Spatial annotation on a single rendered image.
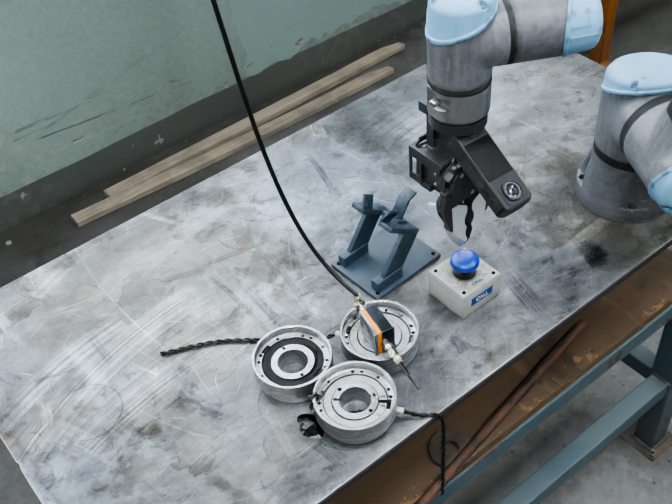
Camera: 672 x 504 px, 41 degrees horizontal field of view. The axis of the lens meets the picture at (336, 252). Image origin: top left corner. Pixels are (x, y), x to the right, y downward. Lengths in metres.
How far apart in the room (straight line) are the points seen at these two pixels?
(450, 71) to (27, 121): 1.84
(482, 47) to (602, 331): 0.72
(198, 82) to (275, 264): 1.63
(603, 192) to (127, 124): 1.77
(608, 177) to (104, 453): 0.81
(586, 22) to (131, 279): 0.74
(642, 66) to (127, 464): 0.87
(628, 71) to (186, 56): 1.78
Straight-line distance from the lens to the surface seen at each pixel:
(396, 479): 1.38
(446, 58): 1.00
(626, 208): 1.40
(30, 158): 2.74
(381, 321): 1.15
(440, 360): 1.20
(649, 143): 1.24
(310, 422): 1.14
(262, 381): 1.14
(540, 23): 1.02
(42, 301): 1.38
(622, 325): 1.60
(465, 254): 1.22
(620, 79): 1.30
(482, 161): 1.07
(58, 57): 2.64
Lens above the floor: 1.74
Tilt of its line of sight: 44 degrees down
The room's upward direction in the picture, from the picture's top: 6 degrees counter-clockwise
